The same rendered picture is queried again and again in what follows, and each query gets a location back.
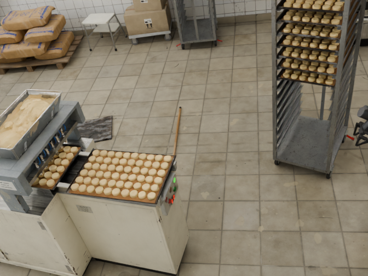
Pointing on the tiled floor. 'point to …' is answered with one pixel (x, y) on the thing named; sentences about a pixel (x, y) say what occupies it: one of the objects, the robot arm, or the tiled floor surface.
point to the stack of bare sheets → (96, 129)
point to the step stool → (103, 25)
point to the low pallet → (31, 64)
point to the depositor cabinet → (44, 233)
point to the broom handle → (177, 131)
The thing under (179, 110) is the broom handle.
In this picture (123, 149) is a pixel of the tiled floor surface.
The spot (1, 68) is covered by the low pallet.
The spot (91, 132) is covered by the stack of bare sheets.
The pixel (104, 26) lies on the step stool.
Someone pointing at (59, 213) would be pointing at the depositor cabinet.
